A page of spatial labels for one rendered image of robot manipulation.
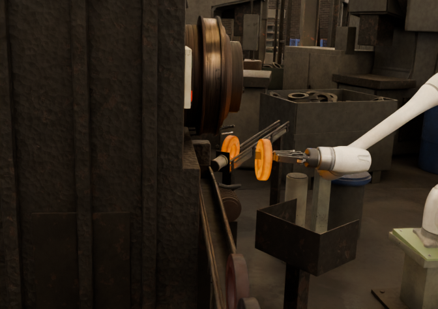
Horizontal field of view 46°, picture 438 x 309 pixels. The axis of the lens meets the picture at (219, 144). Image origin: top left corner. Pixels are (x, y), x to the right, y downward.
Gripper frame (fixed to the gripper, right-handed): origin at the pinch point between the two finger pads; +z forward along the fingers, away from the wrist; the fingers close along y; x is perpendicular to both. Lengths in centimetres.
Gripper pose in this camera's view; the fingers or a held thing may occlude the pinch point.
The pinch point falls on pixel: (264, 155)
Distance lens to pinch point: 194.8
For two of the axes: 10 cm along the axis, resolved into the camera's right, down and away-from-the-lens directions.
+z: -9.9, -0.6, -1.4
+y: -1.2, -2.3, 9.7
